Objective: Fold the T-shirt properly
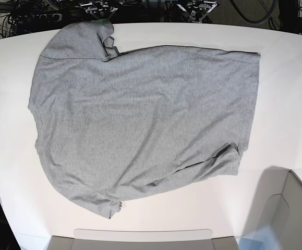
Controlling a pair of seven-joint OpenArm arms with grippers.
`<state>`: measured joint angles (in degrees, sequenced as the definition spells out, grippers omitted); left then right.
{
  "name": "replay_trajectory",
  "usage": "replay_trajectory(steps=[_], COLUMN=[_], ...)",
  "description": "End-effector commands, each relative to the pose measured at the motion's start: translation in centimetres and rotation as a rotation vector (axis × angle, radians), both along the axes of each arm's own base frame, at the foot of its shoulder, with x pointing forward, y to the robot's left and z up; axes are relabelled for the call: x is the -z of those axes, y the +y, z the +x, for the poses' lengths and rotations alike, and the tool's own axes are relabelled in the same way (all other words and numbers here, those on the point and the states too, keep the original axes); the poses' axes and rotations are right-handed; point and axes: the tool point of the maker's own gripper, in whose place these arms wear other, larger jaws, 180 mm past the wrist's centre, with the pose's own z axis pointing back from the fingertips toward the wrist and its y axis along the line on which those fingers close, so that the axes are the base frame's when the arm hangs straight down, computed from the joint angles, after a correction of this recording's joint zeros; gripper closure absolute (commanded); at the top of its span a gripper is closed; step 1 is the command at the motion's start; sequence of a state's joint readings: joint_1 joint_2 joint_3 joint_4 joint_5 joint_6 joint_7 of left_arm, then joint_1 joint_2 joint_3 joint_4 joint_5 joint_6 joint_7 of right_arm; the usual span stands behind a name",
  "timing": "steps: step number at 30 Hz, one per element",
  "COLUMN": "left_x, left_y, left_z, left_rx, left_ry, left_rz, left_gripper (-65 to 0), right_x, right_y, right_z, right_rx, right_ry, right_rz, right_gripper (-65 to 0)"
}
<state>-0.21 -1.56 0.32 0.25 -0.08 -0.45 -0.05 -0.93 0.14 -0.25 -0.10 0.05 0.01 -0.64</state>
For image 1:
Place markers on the grey T-shirt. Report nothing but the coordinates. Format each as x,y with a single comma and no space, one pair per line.
114,126

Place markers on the beige chair back bottom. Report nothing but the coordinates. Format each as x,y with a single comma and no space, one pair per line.
100,239

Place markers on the beige chair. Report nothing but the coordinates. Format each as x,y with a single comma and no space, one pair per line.
280,226
100,239

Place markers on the black power strip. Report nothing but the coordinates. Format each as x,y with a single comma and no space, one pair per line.
42,18

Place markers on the beige chair right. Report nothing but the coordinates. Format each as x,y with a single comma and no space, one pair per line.
280,226

